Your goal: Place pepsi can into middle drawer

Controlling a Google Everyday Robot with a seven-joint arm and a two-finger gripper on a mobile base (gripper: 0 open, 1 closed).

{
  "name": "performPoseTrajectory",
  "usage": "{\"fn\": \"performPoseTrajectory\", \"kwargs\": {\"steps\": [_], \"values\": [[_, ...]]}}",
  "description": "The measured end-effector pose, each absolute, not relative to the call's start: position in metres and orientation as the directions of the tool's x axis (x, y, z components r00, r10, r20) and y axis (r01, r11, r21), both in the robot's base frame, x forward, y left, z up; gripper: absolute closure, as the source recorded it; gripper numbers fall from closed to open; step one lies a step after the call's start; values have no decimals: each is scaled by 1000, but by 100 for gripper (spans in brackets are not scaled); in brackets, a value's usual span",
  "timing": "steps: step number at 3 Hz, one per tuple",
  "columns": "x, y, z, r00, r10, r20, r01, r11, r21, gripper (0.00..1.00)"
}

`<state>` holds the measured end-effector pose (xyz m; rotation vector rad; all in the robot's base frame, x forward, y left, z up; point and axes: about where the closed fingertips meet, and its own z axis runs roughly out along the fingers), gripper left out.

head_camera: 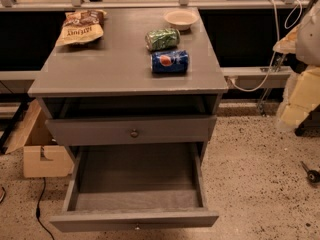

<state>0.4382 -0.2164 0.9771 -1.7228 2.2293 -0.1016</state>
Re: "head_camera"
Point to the closed grey upper drawer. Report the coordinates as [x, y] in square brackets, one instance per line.
[135, 130]

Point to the blue pepsi can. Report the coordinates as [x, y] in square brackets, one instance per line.
[176, 61]

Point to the green soda can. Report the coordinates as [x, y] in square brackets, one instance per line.
[162, 39]

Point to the black caster wheel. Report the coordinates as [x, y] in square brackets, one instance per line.
[313, 176]

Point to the cardboard box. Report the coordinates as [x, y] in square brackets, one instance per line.
[42, 157]

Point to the grey counter rail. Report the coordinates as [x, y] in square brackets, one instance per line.
[253, 78]

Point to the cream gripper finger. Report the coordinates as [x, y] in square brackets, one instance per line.
[287, 45]
[300, 97]

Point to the grey drawer cabinet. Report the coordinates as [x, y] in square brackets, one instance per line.
[112, 78]

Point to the white bowl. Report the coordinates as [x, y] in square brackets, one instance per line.
[181, 19]

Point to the brown chip bag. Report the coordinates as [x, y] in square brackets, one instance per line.
[81, 27]

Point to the open grey lower drawer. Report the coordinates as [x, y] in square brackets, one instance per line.
[133, 187]

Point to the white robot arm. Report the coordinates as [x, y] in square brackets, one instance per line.
[308, 39]

